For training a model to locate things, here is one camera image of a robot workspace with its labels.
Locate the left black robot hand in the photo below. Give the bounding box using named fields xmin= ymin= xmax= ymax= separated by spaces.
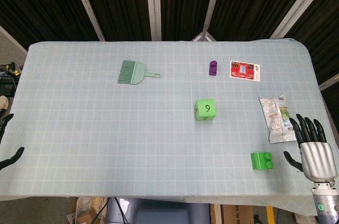
xmin=0 ymin=113 xmax=25 ymax=171

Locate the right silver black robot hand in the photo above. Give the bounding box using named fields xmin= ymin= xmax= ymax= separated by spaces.
xmin=283 ymin=114 xmax=338 ymax=183

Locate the green cube with black numbers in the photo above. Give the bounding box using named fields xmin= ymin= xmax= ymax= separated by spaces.
xmin=194 ymin=98 xmax=217 ymax=122

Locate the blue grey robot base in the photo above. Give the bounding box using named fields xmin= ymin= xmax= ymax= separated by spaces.
xmin=107 ymin=196 xmax=212 ymax=224

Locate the bright green building block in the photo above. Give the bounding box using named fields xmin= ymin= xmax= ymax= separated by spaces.
xmin=250 ymin=151 xmax=275 ymax=171

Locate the black yellow equipment pile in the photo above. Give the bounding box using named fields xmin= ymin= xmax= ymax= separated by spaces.
xmin=0 ymin=61 xmax=23 ymax=97

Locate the brown cardboard box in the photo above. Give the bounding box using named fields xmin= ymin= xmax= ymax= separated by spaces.
xmin=66 ymin=196 xmax=109 ymax=224
xmin=221 ymin=204 xmax=256 ymax=224

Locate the light blue grid tablecloth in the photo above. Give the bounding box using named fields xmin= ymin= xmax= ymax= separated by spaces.
xmin=0 ymin=38 xmax=339 ymax=209

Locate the red white printed card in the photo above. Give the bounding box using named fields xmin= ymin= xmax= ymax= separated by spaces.
xmin=229 ymin=60 xmax=262 ymax=82

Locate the purple building block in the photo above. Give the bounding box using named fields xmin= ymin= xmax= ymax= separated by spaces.
xmin=208 ymin=60 xmax=219 ymax=76

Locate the mint green hand brush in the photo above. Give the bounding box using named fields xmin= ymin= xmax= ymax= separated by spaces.
xmin=117 ymin=60 xmax=162 ymax=85

